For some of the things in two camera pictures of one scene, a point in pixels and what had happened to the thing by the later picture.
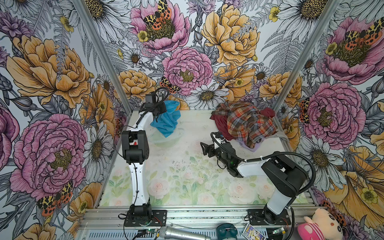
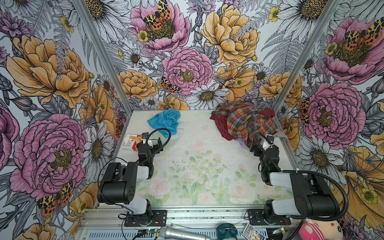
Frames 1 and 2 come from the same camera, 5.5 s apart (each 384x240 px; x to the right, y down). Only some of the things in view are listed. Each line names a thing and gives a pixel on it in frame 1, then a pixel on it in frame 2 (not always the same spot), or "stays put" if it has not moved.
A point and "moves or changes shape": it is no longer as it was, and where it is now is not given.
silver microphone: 168,233 stays put
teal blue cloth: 167,122 moves or changes shape
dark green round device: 226,230 stays put
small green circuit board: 278,230 stays put
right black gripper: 207,148 to 258,149
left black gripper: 163,109 to 157,149
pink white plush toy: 322,225 stays put
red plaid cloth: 246,122 stays put
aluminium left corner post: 82,8 stays put
